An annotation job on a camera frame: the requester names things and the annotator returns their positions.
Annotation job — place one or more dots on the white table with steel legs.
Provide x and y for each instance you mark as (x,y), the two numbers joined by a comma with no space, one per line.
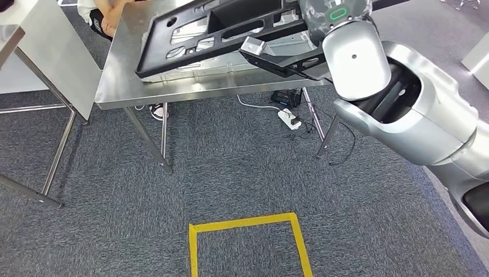
(49,57)

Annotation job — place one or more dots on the grey moulded panel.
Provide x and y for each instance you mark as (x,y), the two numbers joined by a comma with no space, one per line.
(214,69)

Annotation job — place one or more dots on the black bag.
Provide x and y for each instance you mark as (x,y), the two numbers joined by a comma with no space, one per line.
(5,4)

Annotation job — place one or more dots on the yellow floor tape square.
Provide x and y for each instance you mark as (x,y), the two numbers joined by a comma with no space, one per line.
(244,223)

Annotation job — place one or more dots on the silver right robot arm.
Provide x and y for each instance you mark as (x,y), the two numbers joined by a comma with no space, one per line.
(420,126)

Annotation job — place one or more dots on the black plastic plate holder part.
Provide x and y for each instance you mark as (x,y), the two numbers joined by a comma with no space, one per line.
(152,65)

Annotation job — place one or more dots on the stainless steel workbench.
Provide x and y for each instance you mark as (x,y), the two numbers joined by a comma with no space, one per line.
(122,88)

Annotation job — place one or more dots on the black power adapter box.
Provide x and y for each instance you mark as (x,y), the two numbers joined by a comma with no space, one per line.
(284,98)

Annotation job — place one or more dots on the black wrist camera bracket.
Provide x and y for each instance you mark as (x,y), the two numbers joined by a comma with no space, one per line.
(275,65)

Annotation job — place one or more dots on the person's right forearm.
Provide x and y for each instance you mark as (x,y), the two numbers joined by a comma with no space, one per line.
(114,17)

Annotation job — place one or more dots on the white display block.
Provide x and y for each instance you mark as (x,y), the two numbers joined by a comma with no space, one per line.
(479,57)

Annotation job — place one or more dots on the white power strip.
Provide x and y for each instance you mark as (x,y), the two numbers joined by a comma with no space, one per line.
(288,118)

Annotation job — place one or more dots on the chrome chair base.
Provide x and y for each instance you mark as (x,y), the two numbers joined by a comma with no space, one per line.
(464,4)

